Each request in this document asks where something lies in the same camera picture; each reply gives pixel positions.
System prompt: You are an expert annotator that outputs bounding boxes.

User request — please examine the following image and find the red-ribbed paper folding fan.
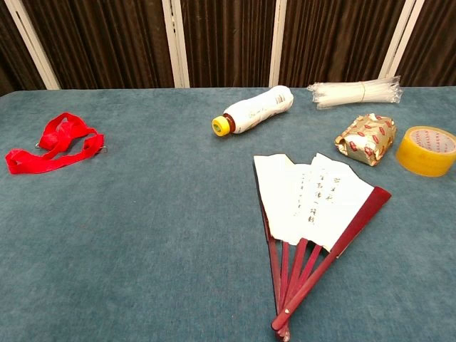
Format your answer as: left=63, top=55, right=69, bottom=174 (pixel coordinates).
left=252, top=152, right=392, bottom=339

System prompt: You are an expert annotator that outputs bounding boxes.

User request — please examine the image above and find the white-label bottle with yellow cap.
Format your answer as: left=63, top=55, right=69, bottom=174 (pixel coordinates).
left=211, top=85, right=295, bottom=138

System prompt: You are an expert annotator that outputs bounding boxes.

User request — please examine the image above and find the gold foil wrapped package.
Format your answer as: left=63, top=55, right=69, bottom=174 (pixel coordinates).
left=333, top=113, right=398, bottom=167

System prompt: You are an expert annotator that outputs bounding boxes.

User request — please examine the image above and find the bundle of wrapped plastic straws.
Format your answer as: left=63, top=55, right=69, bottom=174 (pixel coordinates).
left=306, top=75, right=404, bottom=110

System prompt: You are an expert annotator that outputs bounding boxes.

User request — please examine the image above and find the dark brown pleated curtain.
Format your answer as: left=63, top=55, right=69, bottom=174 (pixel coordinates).
left=0, top=0, right=456, bottom=97

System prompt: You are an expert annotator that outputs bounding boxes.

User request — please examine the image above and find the red fabric ribbon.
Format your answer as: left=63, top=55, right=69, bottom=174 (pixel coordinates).
left=4, top=112, right=108, bottom=175

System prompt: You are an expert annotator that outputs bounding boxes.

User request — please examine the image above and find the yellow adhesive tape roll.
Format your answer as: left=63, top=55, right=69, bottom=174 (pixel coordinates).
left=395, top=125, right=456, bottom=178

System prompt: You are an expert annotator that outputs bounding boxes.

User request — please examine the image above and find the white partition frame post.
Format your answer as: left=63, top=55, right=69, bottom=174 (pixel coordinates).
left=268, top=0, right=288, bottom=88
left=4, top=0, right=61, bottom=90
left=161, top=0, right=190, bottom=88
left=378, top=0, right=427, bottom=79

